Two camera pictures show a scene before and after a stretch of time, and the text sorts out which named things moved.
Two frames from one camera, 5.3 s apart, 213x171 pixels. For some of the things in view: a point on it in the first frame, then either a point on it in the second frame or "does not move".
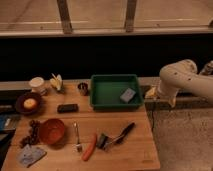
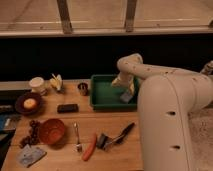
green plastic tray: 112,92 does not move
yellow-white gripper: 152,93 to 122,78
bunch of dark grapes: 34,138 does not move
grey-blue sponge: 128,94 does not move
